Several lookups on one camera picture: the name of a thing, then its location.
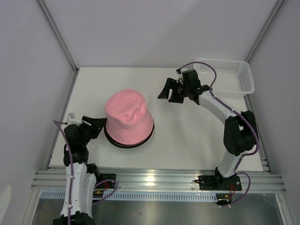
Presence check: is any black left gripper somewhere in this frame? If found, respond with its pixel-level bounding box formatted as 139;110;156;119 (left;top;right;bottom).
78;116;107;146

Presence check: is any aluminium mounting rail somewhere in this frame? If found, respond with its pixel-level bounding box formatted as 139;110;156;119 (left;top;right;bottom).
31;167;286;194

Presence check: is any pink hat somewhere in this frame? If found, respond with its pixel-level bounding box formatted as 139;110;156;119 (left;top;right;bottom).
105;89;154;145

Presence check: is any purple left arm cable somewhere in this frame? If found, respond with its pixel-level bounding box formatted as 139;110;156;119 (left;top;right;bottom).
53;120;75;225

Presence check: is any aluminium frame post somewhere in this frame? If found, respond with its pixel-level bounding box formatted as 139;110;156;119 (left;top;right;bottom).
35;0;78;73
245;0;287;63

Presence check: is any left aluminium frame post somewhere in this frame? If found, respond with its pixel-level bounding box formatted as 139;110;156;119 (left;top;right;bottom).
35;0;78;73

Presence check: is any right aluminium frame post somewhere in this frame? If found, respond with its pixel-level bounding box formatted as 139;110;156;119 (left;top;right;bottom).
245;0;287;63

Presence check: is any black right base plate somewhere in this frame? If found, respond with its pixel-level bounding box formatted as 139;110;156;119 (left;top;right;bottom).
193;175;242;191

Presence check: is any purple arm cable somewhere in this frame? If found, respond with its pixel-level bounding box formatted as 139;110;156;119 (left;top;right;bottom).
53;120;75;225
179;61;260;174

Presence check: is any white plastic basket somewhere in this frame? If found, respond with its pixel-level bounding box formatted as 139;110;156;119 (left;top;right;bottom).
194;58;255;98

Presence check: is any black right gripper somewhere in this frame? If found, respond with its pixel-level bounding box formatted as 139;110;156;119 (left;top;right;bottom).
157;78;189;104

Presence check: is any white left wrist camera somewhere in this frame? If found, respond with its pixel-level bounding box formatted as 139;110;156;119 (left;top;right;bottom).
67;113;82;126

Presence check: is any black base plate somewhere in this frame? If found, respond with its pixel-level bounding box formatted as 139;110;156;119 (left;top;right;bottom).
97;173;117;189
193;175;242;191

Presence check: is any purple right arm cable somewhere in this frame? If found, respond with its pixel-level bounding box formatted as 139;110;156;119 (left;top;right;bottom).
179;61;260;174

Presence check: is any white slotted cable duct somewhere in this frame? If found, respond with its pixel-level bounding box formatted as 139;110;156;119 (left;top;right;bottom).
40;190;218;203

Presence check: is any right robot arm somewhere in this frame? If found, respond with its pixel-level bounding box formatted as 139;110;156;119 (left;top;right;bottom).
158;69;258;191

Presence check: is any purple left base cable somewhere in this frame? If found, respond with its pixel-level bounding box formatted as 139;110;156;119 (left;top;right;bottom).
90;180;118;206

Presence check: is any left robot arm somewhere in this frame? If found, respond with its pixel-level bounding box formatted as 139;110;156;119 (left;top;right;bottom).
53;114;107;225

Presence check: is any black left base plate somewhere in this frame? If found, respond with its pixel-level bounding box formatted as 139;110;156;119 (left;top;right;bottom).
97;173;117;189

